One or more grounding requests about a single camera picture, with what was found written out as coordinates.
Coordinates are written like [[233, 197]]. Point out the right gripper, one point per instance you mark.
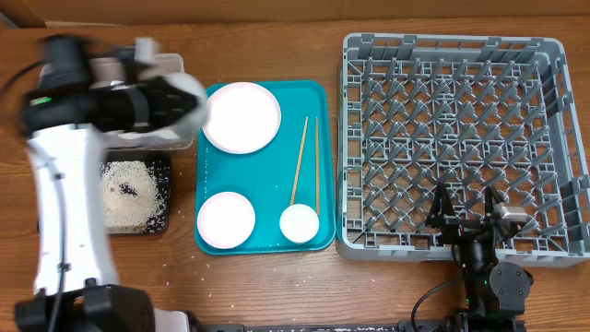
[[441, 214]]

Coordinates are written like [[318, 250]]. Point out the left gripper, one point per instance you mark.
[[159, 91]]

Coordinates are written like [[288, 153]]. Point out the large white plate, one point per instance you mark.
[[243, 118]]

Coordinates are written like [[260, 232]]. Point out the cooked rice pile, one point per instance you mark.
[[129, 207]]

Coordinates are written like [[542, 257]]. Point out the small pink plate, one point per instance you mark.
[[226, 220]]

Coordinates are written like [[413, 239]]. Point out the wooden chopstick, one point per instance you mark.
[[298, 166], [317, 168]]

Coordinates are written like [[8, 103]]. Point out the small white cup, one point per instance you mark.
[[299, 223]]

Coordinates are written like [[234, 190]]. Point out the grey bowl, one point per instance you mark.
[[185, 107]]

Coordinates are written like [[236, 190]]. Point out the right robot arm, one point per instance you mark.
[[495, 291]]

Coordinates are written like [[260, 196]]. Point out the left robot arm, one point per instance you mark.
[[83, 106]]

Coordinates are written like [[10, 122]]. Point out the clear plastic waste bin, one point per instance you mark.
[[170, 62]]

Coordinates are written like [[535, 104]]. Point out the grey dishwasher rack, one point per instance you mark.
[[468, 112]]

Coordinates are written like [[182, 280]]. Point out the teal plastic serving tray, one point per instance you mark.
[[266, 177]]

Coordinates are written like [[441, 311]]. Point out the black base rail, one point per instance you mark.
[[401, 326]]

